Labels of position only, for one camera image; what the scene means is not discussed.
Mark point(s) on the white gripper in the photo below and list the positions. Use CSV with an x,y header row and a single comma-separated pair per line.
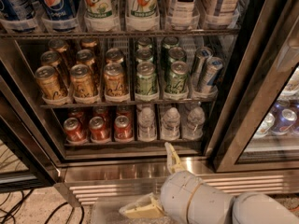
x,y
176,195

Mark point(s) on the red coke can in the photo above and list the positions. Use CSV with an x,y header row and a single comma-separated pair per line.
x,y
74,130
98,129
101,111
123,129
77,113
124,111

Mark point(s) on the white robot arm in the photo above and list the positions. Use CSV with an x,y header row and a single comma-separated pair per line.
x,y
257,208

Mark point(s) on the steel fridge base grille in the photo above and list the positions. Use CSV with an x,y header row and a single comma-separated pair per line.
x,y
84,184

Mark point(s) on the green LaCroix can front right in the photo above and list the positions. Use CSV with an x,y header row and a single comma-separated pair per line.
x,y
177,77

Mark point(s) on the green lacroix can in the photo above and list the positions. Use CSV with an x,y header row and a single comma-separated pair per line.
x,y
146,79
177,77

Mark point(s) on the green LaCroix can front left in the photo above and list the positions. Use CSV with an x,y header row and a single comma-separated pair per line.
x,y
146,79

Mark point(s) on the right fridge glass door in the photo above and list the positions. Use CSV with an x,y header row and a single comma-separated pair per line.
x,y
265,83

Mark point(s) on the fridge glass door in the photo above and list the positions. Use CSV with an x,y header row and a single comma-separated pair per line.
x,y
265,83
20,135

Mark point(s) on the orange LaCroix can front right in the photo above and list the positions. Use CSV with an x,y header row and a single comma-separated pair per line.
x,y
115,80

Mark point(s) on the orange lacroix can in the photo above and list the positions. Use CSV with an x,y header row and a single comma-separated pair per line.
x,y
82,80
50,83
115,80

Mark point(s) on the orange LaCroix can front middle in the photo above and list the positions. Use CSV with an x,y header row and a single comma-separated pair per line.
x,y
82,80

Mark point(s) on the slim silver can front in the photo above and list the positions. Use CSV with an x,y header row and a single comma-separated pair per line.
x,y
210,74

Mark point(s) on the slim silver can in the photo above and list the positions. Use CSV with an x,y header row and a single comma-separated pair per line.
x,y
210,74
200,57

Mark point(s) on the left fridge glass door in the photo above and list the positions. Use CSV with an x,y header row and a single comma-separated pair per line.
x,y
20,135

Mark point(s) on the blue can behind door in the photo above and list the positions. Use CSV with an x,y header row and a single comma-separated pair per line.
x,y
284,121

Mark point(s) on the slim silver can back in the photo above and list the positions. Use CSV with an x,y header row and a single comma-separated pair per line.
x,y
200,57

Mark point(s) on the orange LaCroix can front left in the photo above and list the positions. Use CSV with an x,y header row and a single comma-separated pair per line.
x,y
50,83

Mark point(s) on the clear water bottle left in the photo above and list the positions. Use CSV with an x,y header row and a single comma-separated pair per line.
x,y
146,125

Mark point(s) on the clear water bottle middle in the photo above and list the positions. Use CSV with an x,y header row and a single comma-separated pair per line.
x,y
170,123

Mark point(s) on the clear plastic bin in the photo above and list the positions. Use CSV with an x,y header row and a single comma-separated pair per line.
x,y
106,211

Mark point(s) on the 7up bottle right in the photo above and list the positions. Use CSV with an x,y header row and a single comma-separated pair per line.
x,y
142,13

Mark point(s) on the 7up bottle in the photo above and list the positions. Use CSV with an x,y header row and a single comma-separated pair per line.
x,y
101,15
142,13

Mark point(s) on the white tea bottle left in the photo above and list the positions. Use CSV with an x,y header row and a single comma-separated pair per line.
x,y
180,13

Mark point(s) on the white tea bottle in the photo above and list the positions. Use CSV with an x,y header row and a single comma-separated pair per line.
x,y
219,12
180,13

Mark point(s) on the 7up bottle left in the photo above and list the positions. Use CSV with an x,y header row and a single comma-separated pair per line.
x,y
101,15

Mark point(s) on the white tea bottle right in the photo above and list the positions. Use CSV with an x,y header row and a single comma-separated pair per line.
x,y
219,12

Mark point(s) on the Pepsi bottle blue label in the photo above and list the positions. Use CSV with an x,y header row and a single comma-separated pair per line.
x,y
61,14

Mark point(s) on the dark blue bottle far left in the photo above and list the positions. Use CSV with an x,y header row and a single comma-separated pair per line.
x,y
17,15

